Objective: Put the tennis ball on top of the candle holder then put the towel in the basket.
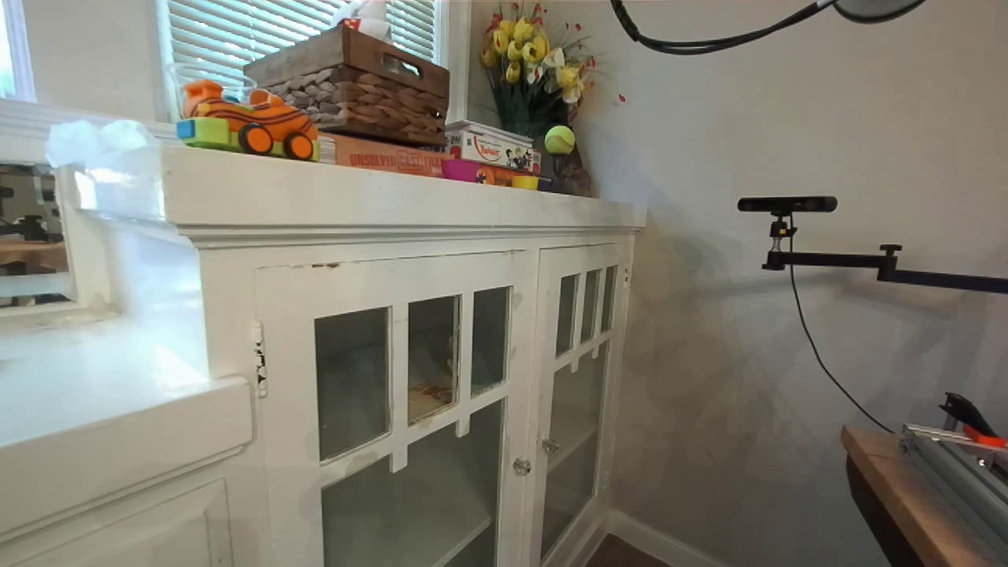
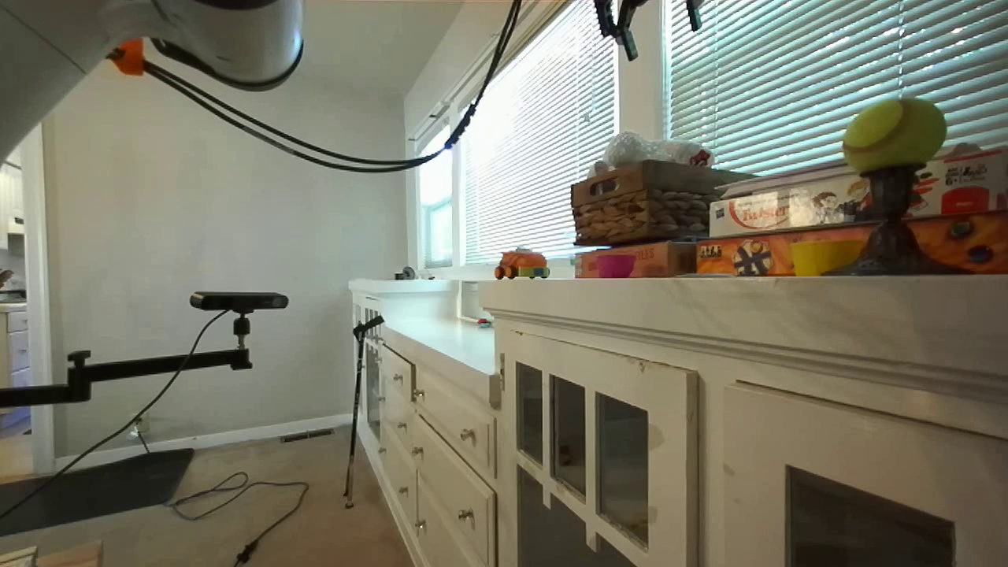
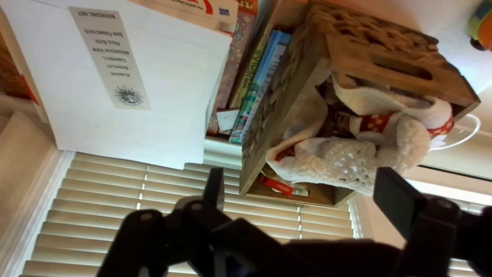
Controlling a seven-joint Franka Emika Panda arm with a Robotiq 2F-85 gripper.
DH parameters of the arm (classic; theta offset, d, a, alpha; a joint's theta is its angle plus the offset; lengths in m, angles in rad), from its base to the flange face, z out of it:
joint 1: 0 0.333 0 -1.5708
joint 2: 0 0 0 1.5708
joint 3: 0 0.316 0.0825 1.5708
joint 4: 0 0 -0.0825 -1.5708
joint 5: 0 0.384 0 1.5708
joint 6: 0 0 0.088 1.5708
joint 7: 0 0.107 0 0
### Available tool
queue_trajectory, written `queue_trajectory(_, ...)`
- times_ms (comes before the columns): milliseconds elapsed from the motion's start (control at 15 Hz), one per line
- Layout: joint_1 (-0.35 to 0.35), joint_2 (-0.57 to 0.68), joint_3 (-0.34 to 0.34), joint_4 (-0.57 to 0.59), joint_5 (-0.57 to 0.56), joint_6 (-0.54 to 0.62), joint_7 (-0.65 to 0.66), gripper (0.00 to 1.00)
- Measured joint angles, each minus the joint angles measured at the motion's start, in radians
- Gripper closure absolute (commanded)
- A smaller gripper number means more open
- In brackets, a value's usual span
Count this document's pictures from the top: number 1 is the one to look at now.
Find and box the yellow-green tennis ball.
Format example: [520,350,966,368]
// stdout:
[543,124,579,162]

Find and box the brown wicker basket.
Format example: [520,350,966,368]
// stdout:
[243,24,454,152]

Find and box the tall white glass-door cabinet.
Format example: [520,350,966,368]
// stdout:
[156,139,648,567]

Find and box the white Twister game box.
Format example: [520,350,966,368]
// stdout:
[442,121,548,178]

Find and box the brown flat game box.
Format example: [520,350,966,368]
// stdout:
[315,131,450,180]

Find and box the yellow flower bouquet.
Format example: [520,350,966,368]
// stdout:
[479,0,598,146]

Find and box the orange toy car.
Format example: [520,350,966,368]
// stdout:
[172,79,322,163]

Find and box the low white drawer cabinet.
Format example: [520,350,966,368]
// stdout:
[0,310,262,567]

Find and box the wooden table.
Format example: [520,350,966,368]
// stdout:
[839,421,1008,567]

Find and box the red black tool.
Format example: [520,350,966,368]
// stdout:
[906,392,1008,454]

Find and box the black stereo camera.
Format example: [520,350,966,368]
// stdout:
[735,193,842,217]

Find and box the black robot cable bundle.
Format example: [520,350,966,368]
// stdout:
[609,0,844,59]

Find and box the black camera cable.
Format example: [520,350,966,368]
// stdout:
[786,261,906,442]

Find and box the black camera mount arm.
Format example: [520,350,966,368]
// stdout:
[759,212,1008,299]

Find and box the grey metal rail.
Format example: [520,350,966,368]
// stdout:
[899,421,1008,534]

